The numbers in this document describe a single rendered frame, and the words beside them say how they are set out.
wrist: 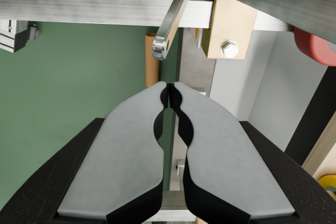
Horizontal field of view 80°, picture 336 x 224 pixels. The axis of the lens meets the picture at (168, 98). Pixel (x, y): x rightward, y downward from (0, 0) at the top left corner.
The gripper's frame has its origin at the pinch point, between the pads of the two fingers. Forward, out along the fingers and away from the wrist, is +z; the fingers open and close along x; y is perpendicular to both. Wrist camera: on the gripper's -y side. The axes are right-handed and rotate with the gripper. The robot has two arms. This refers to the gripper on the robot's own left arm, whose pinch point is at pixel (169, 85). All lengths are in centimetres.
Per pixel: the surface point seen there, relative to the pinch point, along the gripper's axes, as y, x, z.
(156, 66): 40, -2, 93
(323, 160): 18.8, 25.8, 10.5
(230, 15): -1.7, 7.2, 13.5
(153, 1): -2.6, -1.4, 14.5
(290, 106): 18.1, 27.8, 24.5
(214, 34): 0.5, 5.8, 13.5
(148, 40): 26, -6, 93
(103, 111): 78, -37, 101
